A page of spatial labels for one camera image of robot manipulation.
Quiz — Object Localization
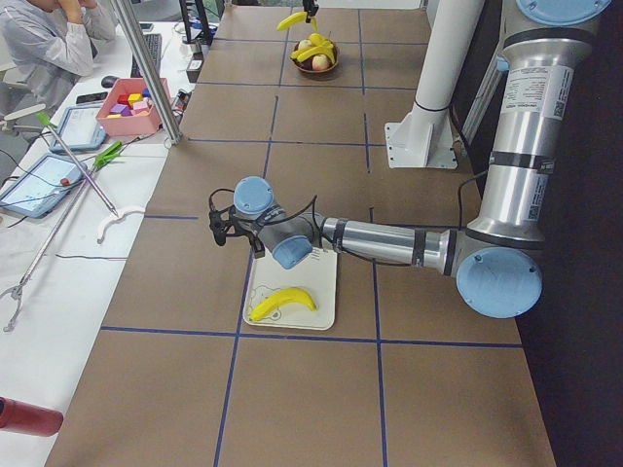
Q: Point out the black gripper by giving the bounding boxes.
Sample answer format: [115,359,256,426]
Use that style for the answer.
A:
[303,0,319,14]
[208,205,235,245]

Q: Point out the yellow banana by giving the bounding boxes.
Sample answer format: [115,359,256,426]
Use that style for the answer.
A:
[249,287,317,322]
[290,40,336,64]
[276,12,316,31]

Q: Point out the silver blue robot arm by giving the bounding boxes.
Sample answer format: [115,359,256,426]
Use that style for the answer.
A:
[209,1,609,318]

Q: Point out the brown wicker basket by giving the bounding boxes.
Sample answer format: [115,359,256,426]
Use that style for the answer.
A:
[290,39,339,74]

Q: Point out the pink white apple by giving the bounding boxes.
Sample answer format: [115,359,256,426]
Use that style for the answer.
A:
[296,39,313,52]

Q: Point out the pink white peach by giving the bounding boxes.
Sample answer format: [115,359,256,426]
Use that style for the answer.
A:
[311,54,332,72]

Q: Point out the silver reacher grabber tool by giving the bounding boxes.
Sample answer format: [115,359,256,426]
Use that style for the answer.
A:
[37,111,145,244]

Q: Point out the white bear tray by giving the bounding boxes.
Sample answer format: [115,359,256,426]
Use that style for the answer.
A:
[242,248,338,331]

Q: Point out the green tipped reacher tool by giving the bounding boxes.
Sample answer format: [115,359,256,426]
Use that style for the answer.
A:
[1,141,129,333]

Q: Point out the pink bin of blocks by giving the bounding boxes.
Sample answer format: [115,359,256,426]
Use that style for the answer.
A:
[95,78,162,136]

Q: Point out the black keyboard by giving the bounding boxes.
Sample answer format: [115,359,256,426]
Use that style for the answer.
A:
[130,33,162,78]

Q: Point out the blue cased tablet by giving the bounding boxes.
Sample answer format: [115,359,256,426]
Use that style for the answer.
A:
[1,153,83,218]
[56,104,107,152]

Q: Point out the black smartphone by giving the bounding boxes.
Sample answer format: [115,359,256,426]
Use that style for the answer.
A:
[75,91,109,105]

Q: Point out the black computer mouse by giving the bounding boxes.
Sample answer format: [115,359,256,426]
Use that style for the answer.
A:
[100,75,119,89]

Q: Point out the seated person in grey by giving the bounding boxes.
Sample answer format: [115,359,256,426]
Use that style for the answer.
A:
[1,0,117,113]

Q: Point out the red bottle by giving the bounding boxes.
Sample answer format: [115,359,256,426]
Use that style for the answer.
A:
[1,397,64,437]

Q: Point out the aluminium frame post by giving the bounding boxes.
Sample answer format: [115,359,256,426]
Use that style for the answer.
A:
[111,0,182,146]

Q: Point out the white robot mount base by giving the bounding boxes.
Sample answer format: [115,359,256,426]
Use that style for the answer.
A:
[385,0,484,169]

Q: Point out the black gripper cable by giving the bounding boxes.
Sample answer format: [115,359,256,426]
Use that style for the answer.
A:
[207,169,490,268]

